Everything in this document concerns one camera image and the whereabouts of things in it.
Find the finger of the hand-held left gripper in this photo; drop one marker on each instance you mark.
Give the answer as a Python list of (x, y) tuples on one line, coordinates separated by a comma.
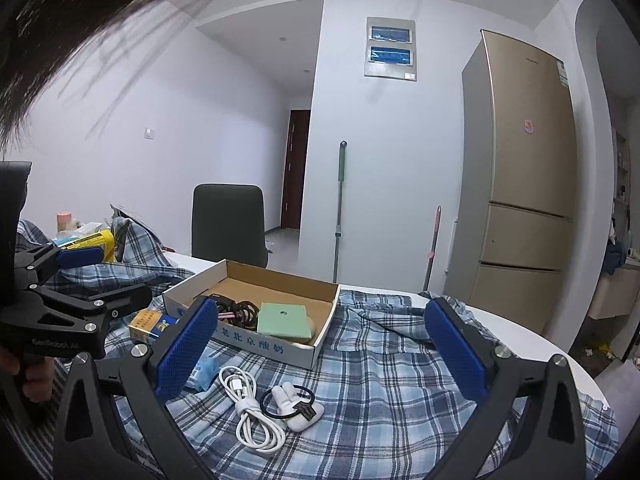
[(125, 295), (77, 256)]

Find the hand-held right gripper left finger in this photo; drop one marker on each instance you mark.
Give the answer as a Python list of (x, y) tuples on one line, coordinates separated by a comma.
[(185, 347)]

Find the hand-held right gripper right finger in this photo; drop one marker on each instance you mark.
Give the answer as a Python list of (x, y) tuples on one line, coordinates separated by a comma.
[(457, 350)]

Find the shallow cardboard box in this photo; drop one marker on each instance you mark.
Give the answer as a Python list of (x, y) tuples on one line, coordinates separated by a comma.
[(270, 347)]

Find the green packet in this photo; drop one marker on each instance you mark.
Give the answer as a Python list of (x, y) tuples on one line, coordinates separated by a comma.
[(282, 322)]

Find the person's left hand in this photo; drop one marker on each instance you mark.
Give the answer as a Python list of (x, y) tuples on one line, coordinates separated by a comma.
[(39, 379)]

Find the white plastic bag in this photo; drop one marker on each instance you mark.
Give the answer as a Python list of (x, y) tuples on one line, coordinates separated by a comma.
[(87, 230)]

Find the yellow bottle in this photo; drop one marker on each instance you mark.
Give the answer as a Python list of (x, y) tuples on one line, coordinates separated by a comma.
[(106, 245)]

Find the light blue packet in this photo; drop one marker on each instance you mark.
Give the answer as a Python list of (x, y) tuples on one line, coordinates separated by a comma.
[(205, 372)]

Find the yellow blue cigarette pack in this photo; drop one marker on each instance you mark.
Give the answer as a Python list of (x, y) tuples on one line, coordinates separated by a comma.
[(147, 325)]

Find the pink lidded jar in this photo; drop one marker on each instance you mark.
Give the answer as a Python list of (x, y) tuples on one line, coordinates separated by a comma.
[(64, 217)]

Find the blue plaid cloth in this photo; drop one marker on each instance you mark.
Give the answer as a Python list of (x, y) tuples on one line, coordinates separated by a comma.
[(380, 400)]

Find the dark grey chair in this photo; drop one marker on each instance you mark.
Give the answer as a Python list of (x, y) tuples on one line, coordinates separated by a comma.
[(227, 225)]

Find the beige vanity cabinet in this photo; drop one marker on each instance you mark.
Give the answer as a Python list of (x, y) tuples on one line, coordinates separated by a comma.
[(615, 295)]

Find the dark blue towel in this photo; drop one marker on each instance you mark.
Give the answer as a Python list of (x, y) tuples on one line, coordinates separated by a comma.
[(612, 260)]

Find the gold refrigerator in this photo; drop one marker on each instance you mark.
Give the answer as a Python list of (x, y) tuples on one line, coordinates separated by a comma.
[(525, 170)]

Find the dark brown door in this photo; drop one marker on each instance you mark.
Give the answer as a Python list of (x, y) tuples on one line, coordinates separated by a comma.
[(295, 170)]

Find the person's dark hair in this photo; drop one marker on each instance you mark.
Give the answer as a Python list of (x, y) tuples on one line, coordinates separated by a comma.
[(60, 15)]

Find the wall electrical panel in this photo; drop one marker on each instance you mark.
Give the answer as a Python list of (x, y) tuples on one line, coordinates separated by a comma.
[(390, 67)]

